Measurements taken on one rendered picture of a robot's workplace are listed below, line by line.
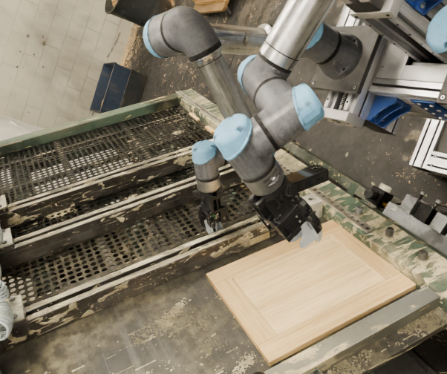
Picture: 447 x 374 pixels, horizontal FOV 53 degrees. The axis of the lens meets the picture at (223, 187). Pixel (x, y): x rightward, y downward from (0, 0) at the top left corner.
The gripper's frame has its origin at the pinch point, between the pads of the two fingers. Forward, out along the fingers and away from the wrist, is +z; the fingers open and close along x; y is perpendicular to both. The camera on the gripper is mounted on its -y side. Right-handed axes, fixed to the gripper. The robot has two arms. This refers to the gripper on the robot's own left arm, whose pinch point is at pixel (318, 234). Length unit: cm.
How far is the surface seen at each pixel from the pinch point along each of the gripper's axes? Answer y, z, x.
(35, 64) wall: -27, 18, -556
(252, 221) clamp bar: -1, 24, -48
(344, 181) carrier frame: -67, 97, -100
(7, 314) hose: 62, -20, -40
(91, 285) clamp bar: 48, -1, -53
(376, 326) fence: 3.0, 33.4, 4.2
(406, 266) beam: -18.1, 41.2, -4.6
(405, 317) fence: -4.3, 38.1, 6.2
